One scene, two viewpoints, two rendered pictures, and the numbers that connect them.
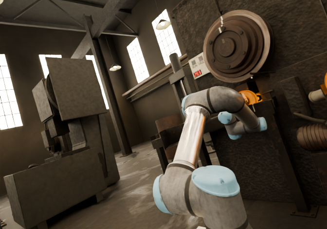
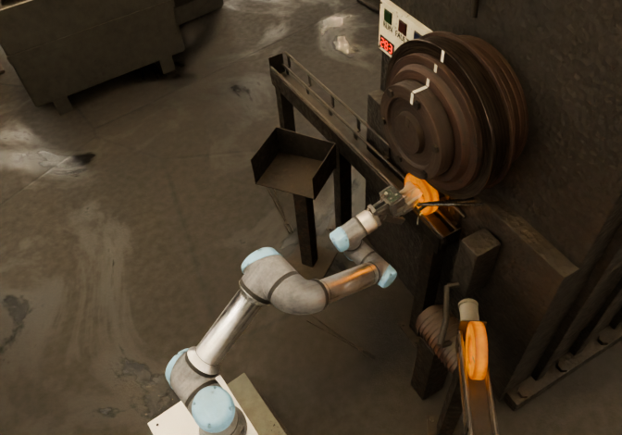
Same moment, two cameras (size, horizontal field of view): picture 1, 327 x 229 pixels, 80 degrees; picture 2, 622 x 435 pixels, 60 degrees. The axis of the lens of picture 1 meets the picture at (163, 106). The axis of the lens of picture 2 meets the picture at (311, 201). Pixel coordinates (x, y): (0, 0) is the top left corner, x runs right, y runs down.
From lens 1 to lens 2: 1.47 m
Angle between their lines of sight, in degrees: 56
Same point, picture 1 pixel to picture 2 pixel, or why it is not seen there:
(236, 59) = (412, 167)
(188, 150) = (213, 352)
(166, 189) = (174, 383)
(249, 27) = (462, 146)
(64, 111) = not seen: outside the picture
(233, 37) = (425, 134)
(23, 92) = not seen: outside the picture
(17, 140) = not seen: outside the picture
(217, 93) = (280, 303)
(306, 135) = (423, 328)
